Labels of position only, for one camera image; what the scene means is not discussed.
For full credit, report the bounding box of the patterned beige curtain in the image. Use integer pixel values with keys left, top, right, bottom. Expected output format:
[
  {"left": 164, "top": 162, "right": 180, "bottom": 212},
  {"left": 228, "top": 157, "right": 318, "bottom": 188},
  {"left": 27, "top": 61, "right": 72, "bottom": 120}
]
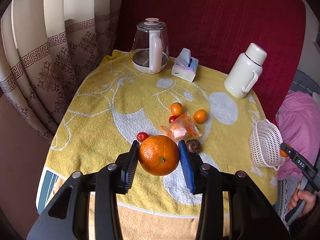
[{"left": 1, "top": 0, "right": 121, "bottom": 141}]

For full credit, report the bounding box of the dark purple passion fruit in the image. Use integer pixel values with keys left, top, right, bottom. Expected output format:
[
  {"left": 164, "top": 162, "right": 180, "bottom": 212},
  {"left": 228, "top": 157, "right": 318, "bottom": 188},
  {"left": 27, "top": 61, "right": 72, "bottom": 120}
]
[{"left": 186, "top": 139, "right": 201, "bottom": 154}]

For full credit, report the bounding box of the glass electric kettle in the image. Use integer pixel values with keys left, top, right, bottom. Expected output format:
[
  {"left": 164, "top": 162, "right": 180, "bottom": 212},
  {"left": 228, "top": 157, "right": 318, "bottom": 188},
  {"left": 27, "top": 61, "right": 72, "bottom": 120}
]
[{"left": 131, "top": 17, "right": 169, "bottom": 74}]

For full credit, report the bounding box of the large orange mandarin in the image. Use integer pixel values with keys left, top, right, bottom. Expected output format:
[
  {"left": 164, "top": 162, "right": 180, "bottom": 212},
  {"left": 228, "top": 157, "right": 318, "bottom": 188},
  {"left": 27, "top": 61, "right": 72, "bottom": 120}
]
[{"left": 138, "top": 135, "right": 180, "bottom": 176}]

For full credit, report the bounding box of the large red tomato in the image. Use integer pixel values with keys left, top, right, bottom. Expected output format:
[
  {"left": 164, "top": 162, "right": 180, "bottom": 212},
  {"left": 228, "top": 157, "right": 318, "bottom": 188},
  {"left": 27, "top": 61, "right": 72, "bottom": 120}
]
[{"left": 136, "top": 132, "right": 149, "bottom": 142}]

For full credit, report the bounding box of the small orange kumquat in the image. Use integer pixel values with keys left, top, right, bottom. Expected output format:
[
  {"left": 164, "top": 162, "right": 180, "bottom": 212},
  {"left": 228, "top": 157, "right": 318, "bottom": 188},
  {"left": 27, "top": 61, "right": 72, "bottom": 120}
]
[
  {"left": 170, "top": 102, "right": 184, "bottom": 116},
  {"left": 194, "top": 109, "right": 208, "bottom": 124}
]

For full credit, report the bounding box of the cream thermos flask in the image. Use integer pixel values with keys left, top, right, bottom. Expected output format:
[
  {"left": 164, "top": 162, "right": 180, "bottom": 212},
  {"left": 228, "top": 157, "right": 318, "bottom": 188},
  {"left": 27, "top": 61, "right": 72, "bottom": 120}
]
[{"left": 224, "top": 43, "right": 267, "bottom": 99}]

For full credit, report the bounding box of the white plastic basket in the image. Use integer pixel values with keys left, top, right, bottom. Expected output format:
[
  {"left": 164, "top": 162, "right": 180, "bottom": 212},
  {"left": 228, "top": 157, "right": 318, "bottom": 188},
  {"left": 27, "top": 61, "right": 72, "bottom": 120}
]
[{"left": 249, "top": 119, "right": 285, "bottom": 171}]

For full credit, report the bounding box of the yellow white towel cloth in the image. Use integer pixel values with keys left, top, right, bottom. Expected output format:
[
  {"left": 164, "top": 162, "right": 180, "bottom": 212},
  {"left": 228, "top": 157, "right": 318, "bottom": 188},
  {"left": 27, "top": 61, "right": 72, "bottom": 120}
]
[{"left": 36, "top": 51, "right": 277, "bottom": 239}]

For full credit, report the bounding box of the pink duvet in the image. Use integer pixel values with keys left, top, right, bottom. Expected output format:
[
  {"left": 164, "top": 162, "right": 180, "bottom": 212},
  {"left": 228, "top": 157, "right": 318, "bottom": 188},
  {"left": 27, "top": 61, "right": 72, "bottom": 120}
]
[{"left": 276, "top": 90, "right": 319, "bottom": 165}]

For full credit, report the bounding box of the plastic bag of orange fruit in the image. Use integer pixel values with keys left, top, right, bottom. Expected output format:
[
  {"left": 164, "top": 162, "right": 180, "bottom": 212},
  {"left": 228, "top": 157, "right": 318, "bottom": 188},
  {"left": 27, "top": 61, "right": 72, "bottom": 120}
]
[{"left": 161, "top": 113, "right": 202, "bottom": 143}]

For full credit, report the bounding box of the person's right hand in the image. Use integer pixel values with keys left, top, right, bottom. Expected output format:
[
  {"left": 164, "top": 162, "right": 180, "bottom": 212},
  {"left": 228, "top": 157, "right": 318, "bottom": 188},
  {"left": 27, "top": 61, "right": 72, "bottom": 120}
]
[{"left": 288, "top": 182, "right": 317, "bottom": 218}]

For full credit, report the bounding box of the tissue pack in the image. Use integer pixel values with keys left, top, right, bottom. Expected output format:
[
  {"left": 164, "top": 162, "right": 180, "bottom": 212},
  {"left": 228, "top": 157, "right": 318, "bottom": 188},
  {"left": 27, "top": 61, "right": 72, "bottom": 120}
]
[{"left": 171, "top": 48, "right": 199, "bottom": 82}]

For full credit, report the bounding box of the small red cherry tomato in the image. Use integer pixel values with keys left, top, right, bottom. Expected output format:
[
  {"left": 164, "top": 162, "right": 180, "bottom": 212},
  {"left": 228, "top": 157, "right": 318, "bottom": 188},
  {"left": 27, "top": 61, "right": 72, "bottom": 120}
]
[{"left": 168, "top": 115, "right": 179, "bottom": 123}]

